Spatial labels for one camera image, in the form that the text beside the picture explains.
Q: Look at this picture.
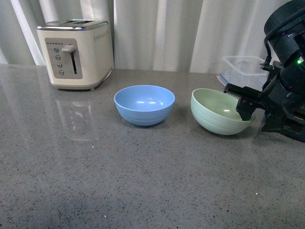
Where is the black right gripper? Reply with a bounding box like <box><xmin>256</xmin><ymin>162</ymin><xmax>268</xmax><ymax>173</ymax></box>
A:
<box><xmin>224</xmin><ymin>61</ymin><xmax>305</xmax><ymax>142</ymax></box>

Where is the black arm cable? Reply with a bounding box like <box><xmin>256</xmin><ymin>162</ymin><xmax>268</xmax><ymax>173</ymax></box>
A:
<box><xmin>259</xmin><ymin>7</ymin><xmax>305</xmax><ymax>71</ymax></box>

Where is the green bowl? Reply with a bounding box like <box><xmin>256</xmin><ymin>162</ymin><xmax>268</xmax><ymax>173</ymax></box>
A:
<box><xmin>191</xmin><ymin>88</ymin><xmax>256</xmax><ymax>135</ymax></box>

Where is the blue bowl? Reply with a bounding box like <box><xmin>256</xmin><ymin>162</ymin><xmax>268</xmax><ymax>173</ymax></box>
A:
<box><xmin>114</xmin><ymin>85</ymin><xmax>175</xmax><ymax>126</ymax></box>

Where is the cream two-slot toaster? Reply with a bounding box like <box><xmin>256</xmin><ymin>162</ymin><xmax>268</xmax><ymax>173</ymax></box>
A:
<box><xmin>37</xmin><ymin>19</ymin><xmax>113</xmax><ymax>90</ymax></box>

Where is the clear plastic food container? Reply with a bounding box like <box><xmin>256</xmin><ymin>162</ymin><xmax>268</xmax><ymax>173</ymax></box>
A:
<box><xmin>217</xmin><ymin>56</ymin><xmax>267</xmax><ymax>92</ymax></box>

